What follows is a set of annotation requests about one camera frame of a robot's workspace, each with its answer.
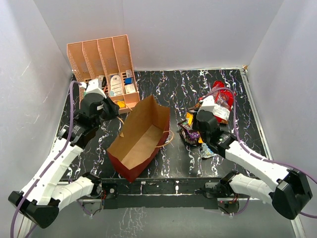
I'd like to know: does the yellow M&M's packet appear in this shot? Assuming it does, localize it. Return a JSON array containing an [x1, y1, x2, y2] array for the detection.
[[186, 112, 194, 126]]

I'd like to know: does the brown purple M&M's packet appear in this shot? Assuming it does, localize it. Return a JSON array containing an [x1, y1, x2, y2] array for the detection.
[[178, 120, 200, 139]]

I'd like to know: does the large red candy bag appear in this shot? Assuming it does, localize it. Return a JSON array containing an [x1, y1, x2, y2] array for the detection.
[[199, 81, 233, 124]]

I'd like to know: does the red brown paper bag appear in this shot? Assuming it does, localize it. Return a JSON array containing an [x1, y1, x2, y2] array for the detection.
[[107, 95, 170, 182]]

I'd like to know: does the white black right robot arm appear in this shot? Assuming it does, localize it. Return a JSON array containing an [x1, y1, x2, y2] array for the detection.
[[193, 110, 313, 220]]

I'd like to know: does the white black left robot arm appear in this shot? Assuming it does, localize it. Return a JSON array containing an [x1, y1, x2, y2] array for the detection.
[[8, 93, 119, 229]]

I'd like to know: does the yellow cube in organizer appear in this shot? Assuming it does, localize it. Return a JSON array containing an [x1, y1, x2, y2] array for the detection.
[[116, 101, 126, 108]]

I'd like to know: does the white rounded card pack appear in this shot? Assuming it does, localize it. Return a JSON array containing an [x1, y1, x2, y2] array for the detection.
[[110, 75, 123, 96]]

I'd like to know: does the blue small box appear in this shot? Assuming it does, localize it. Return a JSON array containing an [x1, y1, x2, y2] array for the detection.
[[124, 77, 133, 85]]

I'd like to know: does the peach plastic desk organizer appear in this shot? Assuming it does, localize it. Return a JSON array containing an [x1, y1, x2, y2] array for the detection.
[[67, 35, 140, 114]]

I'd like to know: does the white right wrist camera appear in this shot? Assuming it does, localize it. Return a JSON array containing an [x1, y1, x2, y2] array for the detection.
[[198, 95, 217, 113]]

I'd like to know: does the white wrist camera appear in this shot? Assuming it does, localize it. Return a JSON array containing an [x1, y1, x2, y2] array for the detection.
[[79, 78, 106, 98], [198, 95, 217, 113]]

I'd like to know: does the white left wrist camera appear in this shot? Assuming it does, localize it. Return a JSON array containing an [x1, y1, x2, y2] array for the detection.
[[79, 78, 106, 98]]

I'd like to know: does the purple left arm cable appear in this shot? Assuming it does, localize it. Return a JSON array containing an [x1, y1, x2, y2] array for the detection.
[[9, 80, 82, 238]]

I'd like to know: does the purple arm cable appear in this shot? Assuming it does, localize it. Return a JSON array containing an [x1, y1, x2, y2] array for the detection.
[[9, 80, 82, 238], [200, 87, 317, 219]]

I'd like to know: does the black aluminium front rail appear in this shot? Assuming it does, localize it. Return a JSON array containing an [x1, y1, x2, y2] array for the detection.
[[49, 177, 275, 210]]

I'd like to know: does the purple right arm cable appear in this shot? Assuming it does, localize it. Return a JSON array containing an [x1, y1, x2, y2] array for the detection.
[[200, 87, 317, 219]]

